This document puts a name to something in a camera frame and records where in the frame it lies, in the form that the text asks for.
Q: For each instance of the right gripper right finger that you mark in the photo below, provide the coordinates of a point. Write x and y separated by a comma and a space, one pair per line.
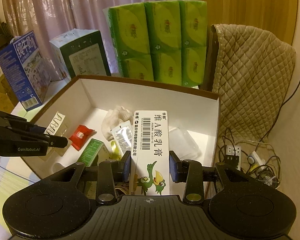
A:
193, 174

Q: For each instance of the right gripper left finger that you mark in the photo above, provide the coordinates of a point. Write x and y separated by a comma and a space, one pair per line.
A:
106, 174

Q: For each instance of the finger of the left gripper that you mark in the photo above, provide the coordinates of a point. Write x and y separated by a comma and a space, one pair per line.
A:
16, 122
22, 139

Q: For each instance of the red candy packet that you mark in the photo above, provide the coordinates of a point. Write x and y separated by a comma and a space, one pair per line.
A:
80, 136

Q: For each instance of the white hair claw clip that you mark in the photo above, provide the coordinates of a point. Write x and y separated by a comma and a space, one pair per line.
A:
58, 127

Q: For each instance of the green medicine box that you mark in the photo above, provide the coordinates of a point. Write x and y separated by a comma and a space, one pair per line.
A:
94, 153

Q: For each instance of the clear plastic case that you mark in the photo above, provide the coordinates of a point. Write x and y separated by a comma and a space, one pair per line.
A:
182, 144

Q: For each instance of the white ointment box green bird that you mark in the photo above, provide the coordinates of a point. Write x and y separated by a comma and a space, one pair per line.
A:
149, 172

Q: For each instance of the white cream tube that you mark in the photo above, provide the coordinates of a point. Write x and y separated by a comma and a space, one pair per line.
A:
122, 135

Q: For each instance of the white sock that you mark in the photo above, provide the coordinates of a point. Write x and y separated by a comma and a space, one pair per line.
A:
113, 118

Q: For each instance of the yellow snack packet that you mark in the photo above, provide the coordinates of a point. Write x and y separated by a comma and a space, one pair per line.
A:
115, 151

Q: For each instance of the dark velvet scrunchie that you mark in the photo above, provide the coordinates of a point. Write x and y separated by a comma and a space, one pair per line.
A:
122, 189

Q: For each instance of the small white bottle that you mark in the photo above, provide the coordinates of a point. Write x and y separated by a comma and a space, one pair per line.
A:
57, 167

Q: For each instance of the cardboard boxes on floor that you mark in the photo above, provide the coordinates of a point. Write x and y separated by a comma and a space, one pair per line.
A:
0, 87

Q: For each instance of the checkered tablecloth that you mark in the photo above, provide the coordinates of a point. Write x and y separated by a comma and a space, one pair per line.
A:
14, 176

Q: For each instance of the brown cardboard storage box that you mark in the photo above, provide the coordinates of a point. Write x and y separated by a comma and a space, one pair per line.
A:
155, 109

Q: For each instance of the white power strip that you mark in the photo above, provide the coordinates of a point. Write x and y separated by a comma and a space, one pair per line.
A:
233, 156

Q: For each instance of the blue milk carton box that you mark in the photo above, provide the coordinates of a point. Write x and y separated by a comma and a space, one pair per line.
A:
25, 70

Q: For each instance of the small fan on floor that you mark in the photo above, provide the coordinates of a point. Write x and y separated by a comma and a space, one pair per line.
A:
267, 177

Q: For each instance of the cow milk carton box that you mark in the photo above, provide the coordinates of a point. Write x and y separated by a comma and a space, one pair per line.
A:
81, 52

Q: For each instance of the pink curtain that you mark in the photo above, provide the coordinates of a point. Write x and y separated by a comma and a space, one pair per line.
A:
50, 18

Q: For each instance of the quilted beige chair cover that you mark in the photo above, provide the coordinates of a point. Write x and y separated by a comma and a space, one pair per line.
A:
250, 69

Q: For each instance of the green tissue pack stack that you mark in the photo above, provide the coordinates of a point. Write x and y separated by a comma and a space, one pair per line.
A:
163, 41

